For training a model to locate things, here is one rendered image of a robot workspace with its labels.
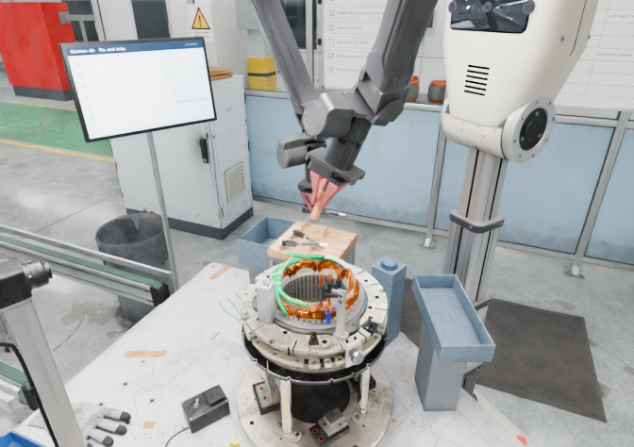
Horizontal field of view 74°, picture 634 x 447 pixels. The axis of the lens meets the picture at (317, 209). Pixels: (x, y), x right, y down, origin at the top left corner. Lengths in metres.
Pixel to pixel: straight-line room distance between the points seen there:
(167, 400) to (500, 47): 1.13
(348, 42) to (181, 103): 1.56
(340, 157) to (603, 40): 2.34
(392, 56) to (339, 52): 2.46
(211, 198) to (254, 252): 2.05
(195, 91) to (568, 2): 1.34
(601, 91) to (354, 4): 1.57
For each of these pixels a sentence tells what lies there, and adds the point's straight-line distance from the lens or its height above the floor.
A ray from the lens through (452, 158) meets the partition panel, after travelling 3.10.
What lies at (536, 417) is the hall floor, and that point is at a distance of 2.34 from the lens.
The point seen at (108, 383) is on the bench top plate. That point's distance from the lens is 1.32.
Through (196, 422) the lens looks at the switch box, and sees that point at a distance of 1.12.
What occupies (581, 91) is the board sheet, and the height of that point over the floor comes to 1.23.
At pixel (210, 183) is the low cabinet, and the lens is 3.20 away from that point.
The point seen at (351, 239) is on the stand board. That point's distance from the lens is 1.22.
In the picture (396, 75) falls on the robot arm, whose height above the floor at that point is 1.58.
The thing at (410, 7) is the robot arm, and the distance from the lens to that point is 0.59.
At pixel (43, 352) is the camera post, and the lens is 0.68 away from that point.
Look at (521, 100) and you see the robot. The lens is 0.99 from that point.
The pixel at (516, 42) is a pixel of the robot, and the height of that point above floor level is 1.61.
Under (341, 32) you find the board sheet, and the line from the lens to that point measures 3.08.
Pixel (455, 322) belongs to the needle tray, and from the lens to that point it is 1.04.
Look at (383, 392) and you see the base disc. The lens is 1.16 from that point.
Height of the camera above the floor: 1.68
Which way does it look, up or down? 26 degrees down
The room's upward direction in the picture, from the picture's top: straight up
